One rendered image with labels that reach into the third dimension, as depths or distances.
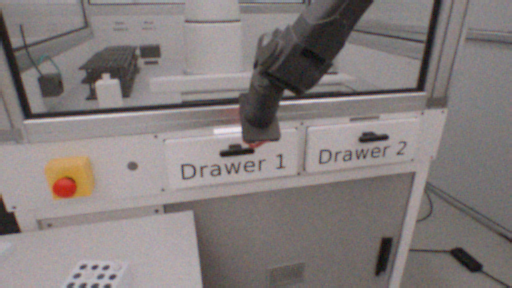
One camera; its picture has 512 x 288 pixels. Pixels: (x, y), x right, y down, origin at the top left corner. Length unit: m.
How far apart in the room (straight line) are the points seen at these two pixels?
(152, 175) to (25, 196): 0.25
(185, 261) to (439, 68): 0.71
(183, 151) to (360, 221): 0.55
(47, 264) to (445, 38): 0.94
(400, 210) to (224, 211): 0.52
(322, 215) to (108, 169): 0.54
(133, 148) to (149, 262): 0.23
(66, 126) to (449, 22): 0.83
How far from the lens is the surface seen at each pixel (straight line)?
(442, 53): 0.89
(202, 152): 0.70
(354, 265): 1.10
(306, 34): 0.44
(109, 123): 0.70
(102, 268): 0.62
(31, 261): 0.75
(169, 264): 0.64
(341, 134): 0.78
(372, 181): 0.93
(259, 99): 0.52
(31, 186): 0.80
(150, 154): 0.72
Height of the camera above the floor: 1.19
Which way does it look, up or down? 25 degrees down
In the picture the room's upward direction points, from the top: straight up
